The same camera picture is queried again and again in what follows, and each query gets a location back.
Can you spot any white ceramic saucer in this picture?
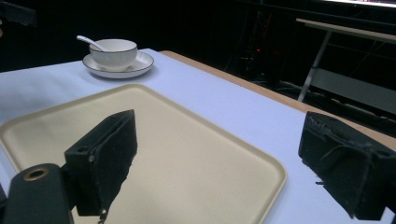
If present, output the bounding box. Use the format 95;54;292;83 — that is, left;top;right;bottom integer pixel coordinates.
81;50;155;79

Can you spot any beige plastic tray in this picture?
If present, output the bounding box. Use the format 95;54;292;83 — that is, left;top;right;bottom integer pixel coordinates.
0;83;288;224

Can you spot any white ceramic spoon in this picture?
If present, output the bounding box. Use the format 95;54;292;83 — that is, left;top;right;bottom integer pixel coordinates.
76;35;106;52

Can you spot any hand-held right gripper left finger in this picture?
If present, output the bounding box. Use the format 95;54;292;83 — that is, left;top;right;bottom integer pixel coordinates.
64;108;138;224

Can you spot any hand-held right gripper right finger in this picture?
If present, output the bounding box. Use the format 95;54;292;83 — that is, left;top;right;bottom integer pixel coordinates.
298;111;396;221

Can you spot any dark device on stand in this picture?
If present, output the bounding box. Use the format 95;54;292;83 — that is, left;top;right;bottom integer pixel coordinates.
0;1;37;28

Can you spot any white ceramic bowl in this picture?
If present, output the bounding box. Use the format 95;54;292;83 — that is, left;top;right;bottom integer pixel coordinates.
89;38;138;71

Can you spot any metal-legged side table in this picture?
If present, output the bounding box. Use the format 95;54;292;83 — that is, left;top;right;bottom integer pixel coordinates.
295;18;396;116

